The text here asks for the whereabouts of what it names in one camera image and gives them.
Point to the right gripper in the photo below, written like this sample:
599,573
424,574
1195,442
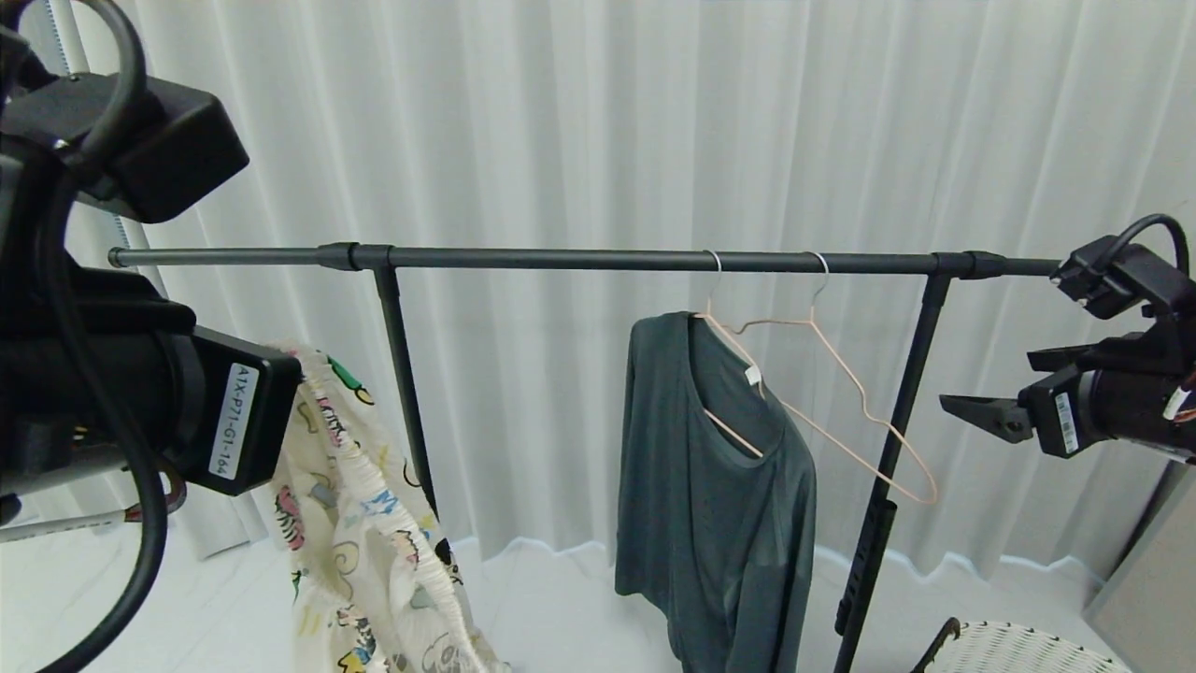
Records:
1112,402

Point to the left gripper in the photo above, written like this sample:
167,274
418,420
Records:
140,402

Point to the pink clothes hanger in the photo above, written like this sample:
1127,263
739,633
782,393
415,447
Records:
841,444
738,437

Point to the cream printed garment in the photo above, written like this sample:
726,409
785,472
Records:
355,523

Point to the dark grey sleeveless top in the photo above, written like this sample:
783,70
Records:
710,542

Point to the white laundry basket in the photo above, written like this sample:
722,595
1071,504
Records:
1028,650

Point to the black clothes rack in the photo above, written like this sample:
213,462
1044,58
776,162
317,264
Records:
561,259

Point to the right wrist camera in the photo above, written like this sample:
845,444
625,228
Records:
1140,280

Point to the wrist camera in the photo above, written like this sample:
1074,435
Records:
168,140
1140,280

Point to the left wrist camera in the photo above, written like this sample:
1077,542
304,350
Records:
168,140

